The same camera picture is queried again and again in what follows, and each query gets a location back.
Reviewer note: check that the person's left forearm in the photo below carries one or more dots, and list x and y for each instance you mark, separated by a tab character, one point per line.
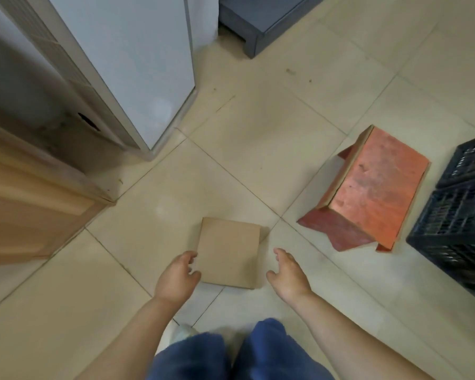
130	340

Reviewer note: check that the light wooden door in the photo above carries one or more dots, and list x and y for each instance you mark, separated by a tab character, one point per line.
27	201

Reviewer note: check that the person's left thumb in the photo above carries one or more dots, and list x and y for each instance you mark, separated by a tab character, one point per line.
194	277

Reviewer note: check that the person's left hand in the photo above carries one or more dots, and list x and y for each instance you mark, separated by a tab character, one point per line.
173	280

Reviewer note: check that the brown cardboard box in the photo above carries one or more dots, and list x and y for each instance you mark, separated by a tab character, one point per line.
229	251

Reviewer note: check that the red wooden stool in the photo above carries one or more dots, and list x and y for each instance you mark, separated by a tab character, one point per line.
380	185

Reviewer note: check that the person's blue trousers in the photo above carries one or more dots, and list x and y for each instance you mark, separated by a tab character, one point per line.
269	352

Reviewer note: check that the person's right forearm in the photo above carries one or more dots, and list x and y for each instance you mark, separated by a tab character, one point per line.
352	340

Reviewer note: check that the person's right thumb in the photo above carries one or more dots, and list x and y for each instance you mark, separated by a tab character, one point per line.
272	276

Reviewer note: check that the black plastic crate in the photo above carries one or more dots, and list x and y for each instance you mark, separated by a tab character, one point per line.
457	221

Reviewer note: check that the person's white shoe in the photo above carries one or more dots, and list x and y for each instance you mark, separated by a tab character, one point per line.
184	332

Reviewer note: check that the person's right hand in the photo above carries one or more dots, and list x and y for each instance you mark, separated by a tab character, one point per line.
291	279

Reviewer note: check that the white standing appliance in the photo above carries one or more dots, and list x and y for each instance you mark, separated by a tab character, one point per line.
130	63

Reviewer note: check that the grey low bench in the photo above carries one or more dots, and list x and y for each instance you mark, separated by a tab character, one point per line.
269	19

